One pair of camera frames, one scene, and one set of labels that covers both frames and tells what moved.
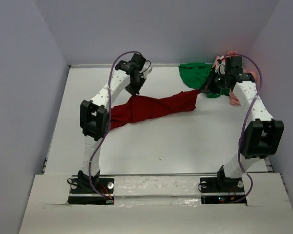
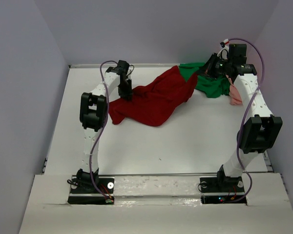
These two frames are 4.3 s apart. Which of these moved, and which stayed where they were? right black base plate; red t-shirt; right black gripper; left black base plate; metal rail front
Moved: right black gripper; red t-shirt
Stayed: left black base plate; right black base plate; metal rail front
